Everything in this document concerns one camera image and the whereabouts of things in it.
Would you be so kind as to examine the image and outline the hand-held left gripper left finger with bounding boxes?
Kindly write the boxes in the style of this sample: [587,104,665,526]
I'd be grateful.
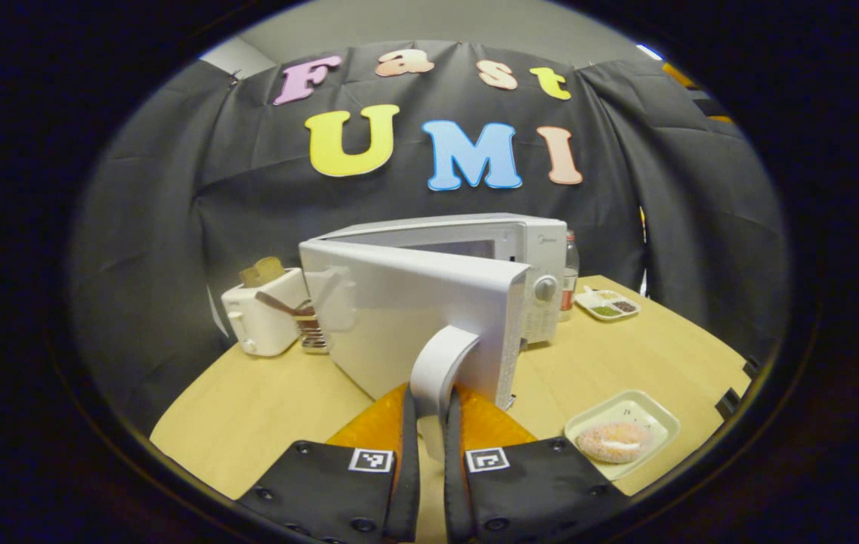
[236,382,422,544]

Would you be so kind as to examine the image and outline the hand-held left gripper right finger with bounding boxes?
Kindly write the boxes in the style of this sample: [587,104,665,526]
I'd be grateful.
[443,384,630,544]

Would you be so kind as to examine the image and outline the pink frosted donut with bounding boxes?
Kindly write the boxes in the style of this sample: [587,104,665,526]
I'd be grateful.
[576,422,654,464]

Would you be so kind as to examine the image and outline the white microwave oven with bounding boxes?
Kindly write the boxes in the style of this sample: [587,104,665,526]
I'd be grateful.
[298,213,568,462]

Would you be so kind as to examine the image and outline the metal cutlery rack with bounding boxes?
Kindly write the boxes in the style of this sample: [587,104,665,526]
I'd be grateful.
[295,302,332,354]

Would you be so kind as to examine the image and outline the pale green square tray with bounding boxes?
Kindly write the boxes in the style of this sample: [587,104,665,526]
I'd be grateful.
[564,390,681,482]

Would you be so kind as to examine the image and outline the brown spoon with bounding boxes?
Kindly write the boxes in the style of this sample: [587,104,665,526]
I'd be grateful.
[254,291,314,317]

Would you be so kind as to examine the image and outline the white toaster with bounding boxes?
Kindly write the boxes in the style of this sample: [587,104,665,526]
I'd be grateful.
[221,266,309,357]

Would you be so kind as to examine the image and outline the white divided dish with beans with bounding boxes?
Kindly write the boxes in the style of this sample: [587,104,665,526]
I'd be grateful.
[574,287,641,322]

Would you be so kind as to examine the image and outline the clear bottle with red label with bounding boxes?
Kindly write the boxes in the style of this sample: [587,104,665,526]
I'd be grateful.
[559,230,581,323]

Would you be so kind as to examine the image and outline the brown bread slice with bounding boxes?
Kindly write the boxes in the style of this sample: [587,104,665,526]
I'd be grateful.
[239,256,286,288]

